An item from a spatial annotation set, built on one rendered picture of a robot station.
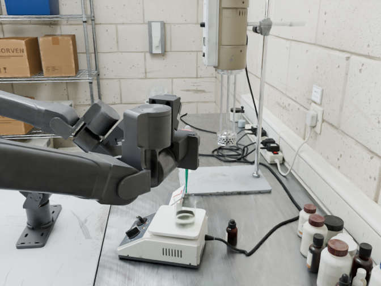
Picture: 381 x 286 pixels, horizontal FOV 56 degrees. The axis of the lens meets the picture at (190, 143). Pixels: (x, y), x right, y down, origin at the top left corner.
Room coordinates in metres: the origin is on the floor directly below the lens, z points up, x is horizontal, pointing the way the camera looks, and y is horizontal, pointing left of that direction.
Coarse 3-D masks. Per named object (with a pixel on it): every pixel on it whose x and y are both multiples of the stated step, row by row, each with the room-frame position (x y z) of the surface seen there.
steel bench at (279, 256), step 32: (192, 128) 1.72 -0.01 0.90; (224, 128) 1.72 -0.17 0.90; (160, 192) 1.04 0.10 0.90; (256, 192) 1.04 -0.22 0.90; (128, 224) 0.86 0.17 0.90; (224, 224) 0.86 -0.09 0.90; (256, 224) 0.86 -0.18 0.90; (288, 224) 0.86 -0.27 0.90; (224, 256) 0.72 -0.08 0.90; (256, 256) 0.72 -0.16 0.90; (288, 256) 0.72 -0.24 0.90
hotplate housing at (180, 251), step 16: (144, 240) 0.69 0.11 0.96; (160, 240) 0.69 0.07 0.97; (176, 240) 0.69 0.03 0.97; (192, 240) 0.69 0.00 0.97; (208, 240) 0.75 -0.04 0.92; (128, 256) 0.71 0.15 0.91; (144, 256) 0.70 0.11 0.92; (160, 256) 0.69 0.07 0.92; (176, 256) 0.68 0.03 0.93; (192, 256) 0.67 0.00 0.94
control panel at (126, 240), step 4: (148, 216) 0.81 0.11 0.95; (152, 216) 0.80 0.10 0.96; (136, 220) 0.83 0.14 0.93; (148, 220) 0.79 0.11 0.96; (144, 224) 0.77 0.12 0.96; (148, 224) 0.76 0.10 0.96; (140, 228) 0.76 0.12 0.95; (144, 228) 0.75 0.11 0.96; (140, 232) 0.74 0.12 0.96; (144, 232) 0.73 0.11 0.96; (140, 236) 0.71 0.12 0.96; (124, 240) 0.74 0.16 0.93; (128, 240) 0.73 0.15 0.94; (132, 240) 0.71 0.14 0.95; (120, 244) 0.73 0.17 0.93; (124, 244) 0.71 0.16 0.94
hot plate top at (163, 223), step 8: (160, 208) 0.80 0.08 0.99; (168, 208) 0.80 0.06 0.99; (160, 216) 0.76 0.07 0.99; (168, 216) 0.76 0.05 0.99; (200, 216) 0.76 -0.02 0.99; (152, 224) 0.72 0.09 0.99; (160, 224) 0.72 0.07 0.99; (168, 224) 0.72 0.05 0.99; (200, 224) 0.72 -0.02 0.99; (152, 232) 0.70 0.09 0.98; (160, 232) 0.69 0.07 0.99; (168, 232) 0.69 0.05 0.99; (176, 232) 0.69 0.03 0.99; (184, 232) 0.69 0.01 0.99; (192, 232) 0.69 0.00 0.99
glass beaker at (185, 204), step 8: (176, 192) 0.74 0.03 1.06; (184, 192) 0.75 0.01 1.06; (192, 192) 0.74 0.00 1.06; (176, 200) 0.74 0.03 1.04; (184, 200) 0.75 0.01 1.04; (192, 200) 0.74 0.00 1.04; (176, 208) 0.71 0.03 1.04; (184, 208) 0.70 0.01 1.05; (192, 208) 0.70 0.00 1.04; (176, 216) 0.71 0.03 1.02; (184, 216) 0.70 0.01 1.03; (192, 216) 0.70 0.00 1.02; (176, 224) 0.71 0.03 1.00; (184, 224) 0.70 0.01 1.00; (192, 224) 0.70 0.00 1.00
